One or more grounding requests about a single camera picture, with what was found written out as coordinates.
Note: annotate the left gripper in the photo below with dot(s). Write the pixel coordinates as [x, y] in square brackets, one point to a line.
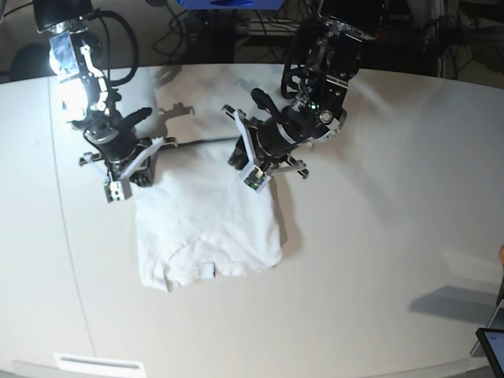
[273, 145]

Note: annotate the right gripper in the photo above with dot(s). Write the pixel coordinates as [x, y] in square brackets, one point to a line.
[120, 144]

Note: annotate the white T-shirt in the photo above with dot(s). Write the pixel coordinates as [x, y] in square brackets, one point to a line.
[199, 220]

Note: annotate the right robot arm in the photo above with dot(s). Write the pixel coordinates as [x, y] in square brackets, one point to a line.
[89, 97]

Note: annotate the blue box overhead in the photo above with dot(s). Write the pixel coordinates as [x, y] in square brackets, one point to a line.
[231, 4]

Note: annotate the white paper label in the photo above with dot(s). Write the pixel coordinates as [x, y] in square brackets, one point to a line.
[99, 366]

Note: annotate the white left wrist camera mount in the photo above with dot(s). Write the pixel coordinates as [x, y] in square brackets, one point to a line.
[254, 177]

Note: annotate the tablet with dark frame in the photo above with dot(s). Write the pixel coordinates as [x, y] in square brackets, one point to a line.
[491, 341]

